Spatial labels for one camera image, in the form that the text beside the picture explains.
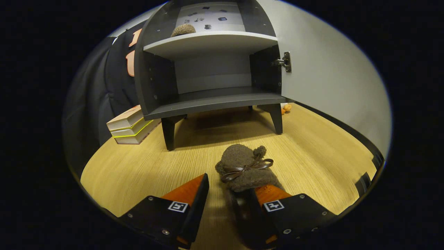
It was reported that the book with neon yellow edge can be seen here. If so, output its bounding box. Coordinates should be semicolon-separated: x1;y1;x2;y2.
111;118;153;138

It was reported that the black backdrop cloth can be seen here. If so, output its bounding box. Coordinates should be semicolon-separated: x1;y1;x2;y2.
62;21;146;177

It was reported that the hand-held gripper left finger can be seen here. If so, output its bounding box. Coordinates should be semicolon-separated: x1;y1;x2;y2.
118;173;210;250

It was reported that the brown fuzzy shoe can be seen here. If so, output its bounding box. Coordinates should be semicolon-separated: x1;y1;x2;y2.
171;24;196;38
215;144;285;249

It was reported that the red cover book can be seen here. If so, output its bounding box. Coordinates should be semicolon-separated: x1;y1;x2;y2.
114;120;161;144

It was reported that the dark grey shoe cabinet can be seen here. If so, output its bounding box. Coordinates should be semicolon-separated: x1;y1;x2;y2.
134;0;293;151

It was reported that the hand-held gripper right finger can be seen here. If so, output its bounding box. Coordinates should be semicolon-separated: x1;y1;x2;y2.
248;184;338;249

